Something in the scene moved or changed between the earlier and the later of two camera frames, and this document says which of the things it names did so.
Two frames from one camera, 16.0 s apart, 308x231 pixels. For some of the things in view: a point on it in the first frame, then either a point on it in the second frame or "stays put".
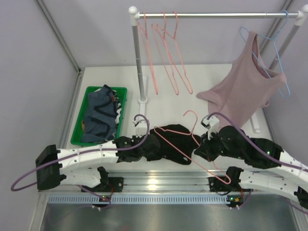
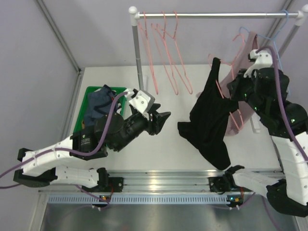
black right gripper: [205, 144] → [234, 85]
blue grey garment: [100, 121] stays put
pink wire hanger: [144, 32] stays put
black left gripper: [151, 147] → [152, 123]
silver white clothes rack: [297, 18] stays put
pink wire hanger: [161, 42] stays put
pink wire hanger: [155, 128] → [232, 65]
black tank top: [177, 144] → [210, 114]
